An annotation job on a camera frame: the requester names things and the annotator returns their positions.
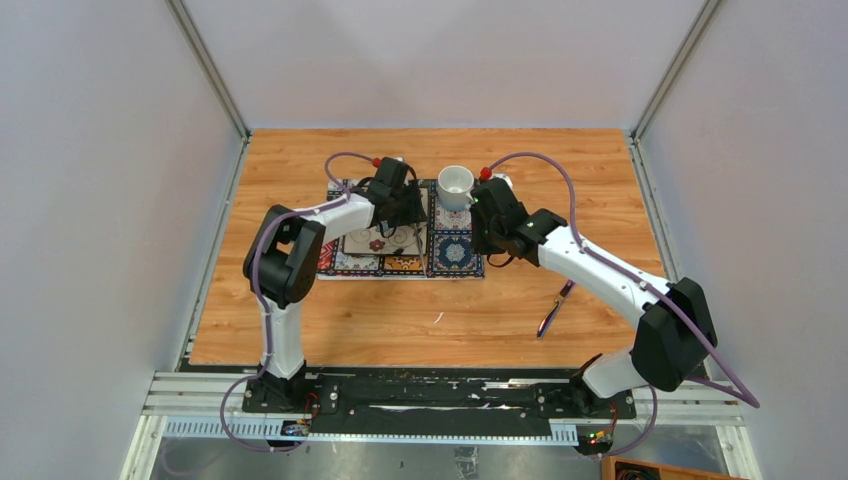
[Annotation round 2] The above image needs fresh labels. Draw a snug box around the orange wooden box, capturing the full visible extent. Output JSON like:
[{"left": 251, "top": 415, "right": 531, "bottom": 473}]
[{"left": 601, "top": 457, "right": 735, "bottom": 480}]

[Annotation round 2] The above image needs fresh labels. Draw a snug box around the purple handled knife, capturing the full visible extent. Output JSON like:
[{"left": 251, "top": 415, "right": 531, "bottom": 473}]
[{"left": 536, "top": 280, "right": 575, "bottom": 339}]

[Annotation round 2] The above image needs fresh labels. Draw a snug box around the colourful patterned placemat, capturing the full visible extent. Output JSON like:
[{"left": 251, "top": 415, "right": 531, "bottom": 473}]
[{"left": 317, "top": 179, "right": 485, "bottom": 280}]

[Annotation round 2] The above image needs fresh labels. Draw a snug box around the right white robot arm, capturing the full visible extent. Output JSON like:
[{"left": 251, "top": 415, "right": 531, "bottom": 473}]
[{"left": 469, "top": 178, "right": 718, "bottom": 418}]

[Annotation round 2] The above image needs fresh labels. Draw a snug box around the silver fork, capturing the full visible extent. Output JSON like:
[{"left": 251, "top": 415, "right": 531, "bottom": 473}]
[{"left": 413, "top": 222, "right": 427, "bottom": 278}]

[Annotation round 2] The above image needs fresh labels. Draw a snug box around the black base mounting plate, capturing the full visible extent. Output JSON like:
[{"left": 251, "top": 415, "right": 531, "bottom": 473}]
[{"left": 242, "top": 366, "right": 636, "bottom": 437}]

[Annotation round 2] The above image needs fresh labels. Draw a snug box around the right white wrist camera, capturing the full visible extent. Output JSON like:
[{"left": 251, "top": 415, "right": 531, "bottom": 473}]
[{"left": 492, "top": 173, "right": 514, "bottom": 189}]

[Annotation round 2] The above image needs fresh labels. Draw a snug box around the white mug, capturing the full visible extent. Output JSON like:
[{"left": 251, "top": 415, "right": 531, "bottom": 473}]
[{"left": 436, "top": 165, "right": 475, "bottom": 211}]

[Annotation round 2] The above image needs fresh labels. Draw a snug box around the aluminium frame rail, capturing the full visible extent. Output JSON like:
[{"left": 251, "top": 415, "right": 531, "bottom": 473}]
[{"left": 143, "top": 369, "right": 743, "bottom": 450}]

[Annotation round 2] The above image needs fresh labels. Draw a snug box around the square floral plate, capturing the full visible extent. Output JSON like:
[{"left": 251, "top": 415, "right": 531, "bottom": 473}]
[{"left": 341, "top": 223, "right": 427, "bottom": 256}]

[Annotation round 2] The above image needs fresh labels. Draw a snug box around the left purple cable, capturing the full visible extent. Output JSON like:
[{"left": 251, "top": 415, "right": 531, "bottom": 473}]
[{"left": 219, "top": 152, "right": 379, "bottom": 455}]

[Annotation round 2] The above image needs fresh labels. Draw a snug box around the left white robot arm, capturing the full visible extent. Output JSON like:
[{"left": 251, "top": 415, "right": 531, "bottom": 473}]
[{"left": 243, "top": 157, "right": 426, "bottom": 413}]

